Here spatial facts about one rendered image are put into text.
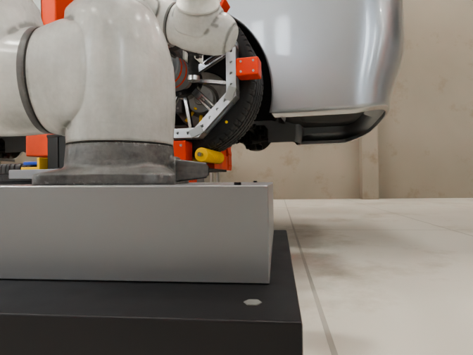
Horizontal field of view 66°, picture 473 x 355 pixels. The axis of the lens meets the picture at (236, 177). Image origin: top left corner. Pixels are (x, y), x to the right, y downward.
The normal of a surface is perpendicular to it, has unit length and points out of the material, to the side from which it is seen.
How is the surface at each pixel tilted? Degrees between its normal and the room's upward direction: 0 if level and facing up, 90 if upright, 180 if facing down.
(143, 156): 85
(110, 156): 85
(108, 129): 92
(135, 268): 90
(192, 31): 128
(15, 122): 150
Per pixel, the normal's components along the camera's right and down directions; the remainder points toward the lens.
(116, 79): 0.23, 0.00
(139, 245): -0.11, 0.00
